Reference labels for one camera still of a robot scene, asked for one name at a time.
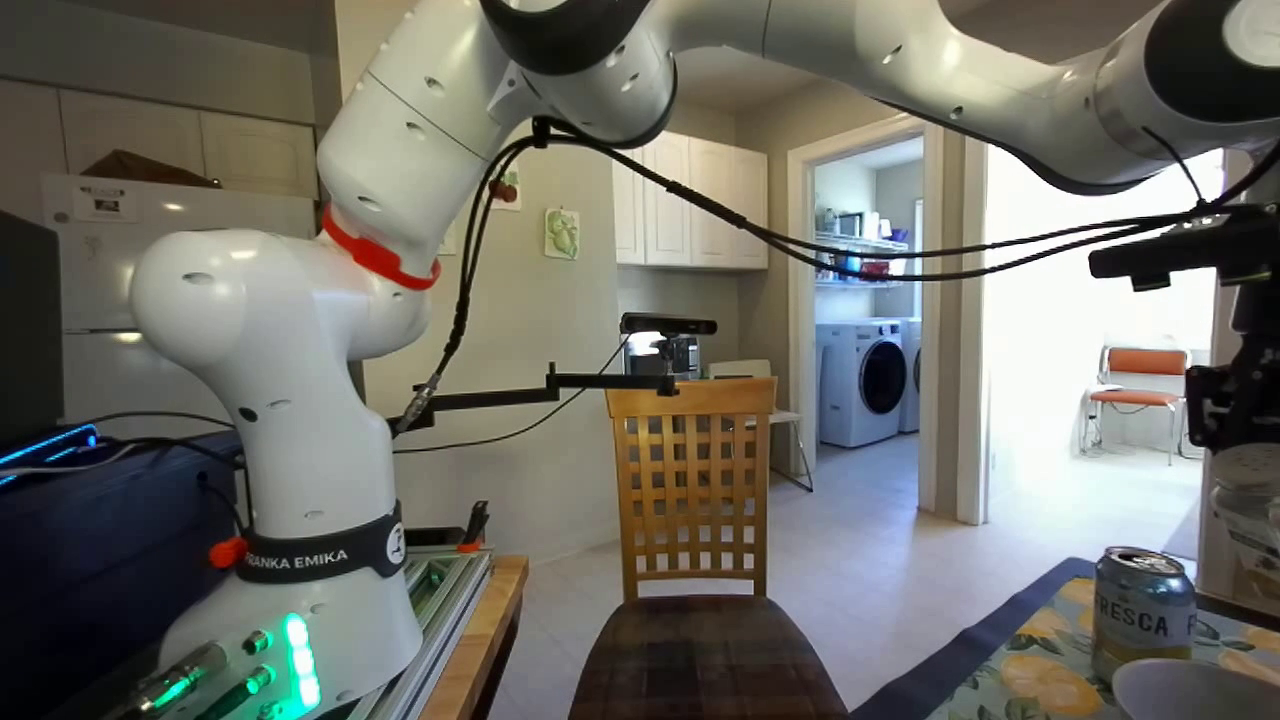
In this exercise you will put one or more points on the red and black clamp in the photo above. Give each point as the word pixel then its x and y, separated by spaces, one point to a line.
pixel 474 525

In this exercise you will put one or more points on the white cabinets over refrigerator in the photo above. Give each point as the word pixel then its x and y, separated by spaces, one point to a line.
pixel 180 140

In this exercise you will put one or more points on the camera on mount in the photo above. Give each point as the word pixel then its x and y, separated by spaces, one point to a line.
pixel 560 385

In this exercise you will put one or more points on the white folding table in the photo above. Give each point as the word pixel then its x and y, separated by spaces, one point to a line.
pixel 790 420

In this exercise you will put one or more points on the row of white washing machines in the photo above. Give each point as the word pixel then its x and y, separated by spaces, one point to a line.
pixel 860 385

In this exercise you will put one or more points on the white refrigerator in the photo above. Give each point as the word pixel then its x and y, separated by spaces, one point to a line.
pixel 110 300

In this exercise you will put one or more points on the white wall cabinets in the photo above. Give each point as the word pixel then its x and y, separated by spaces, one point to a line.
pixel 690 200

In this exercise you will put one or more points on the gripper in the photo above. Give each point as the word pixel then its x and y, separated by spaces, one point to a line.
pixel 1245 400

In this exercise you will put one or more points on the dark blue box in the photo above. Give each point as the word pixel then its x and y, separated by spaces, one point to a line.
pixel 100 580

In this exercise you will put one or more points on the floral tablecloth with blue border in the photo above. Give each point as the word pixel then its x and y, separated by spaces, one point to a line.
pixel 1030 670

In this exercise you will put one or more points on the clear glass container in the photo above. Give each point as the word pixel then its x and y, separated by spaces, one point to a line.
pixel 1250 500

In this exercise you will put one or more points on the wooden chair with plaid cushion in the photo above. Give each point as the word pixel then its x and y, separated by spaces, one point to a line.
pixel 692 500

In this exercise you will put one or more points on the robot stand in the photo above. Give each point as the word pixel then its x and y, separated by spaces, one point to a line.
pixel 470 630

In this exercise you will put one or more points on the orange chair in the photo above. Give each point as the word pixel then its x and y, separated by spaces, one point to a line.
pixel 1140 385

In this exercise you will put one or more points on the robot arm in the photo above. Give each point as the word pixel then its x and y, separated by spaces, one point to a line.
pixel 300 400

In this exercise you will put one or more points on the brown bag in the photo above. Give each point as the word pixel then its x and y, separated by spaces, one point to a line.
pixel 140 168

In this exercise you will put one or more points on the fruit wall picture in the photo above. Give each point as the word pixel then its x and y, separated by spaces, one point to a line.
pixel 562 233

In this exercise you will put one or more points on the laundry shelf with bottles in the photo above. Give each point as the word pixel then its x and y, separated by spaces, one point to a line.
pixel 860 250

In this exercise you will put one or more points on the black monitor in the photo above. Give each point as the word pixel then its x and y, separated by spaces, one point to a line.
pixel 28 330

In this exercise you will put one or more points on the white bowl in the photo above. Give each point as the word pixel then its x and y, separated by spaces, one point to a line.
pixel 1190 692

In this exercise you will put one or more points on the silver soda can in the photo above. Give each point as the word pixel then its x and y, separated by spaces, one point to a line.
pixel 1142 615

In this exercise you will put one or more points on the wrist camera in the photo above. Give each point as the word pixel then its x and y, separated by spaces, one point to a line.
pixel 1190 245

